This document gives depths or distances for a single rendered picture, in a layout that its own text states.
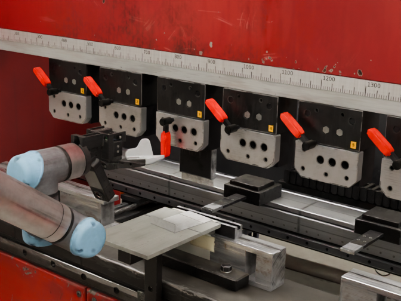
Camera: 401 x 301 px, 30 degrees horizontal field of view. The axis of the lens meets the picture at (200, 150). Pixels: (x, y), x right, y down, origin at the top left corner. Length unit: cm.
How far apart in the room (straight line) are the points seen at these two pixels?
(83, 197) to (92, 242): 70
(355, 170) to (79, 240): 57
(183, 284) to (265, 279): 19
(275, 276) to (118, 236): 38
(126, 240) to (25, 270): 57
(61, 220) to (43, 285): 79
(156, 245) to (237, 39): 49
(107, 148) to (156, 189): 70
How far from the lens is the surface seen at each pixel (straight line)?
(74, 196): 216
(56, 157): 153
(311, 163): 161
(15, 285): 228
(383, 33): 150
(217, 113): 168
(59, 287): 212
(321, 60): 156
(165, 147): 180
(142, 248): 168
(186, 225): 180
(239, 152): 171
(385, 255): 191
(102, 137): 162
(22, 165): 149
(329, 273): 406
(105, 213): 211
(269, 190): 202
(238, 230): 182
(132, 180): 235
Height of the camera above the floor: 165
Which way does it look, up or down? 15 degrees down
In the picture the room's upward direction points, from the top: 2 degrees clockwise
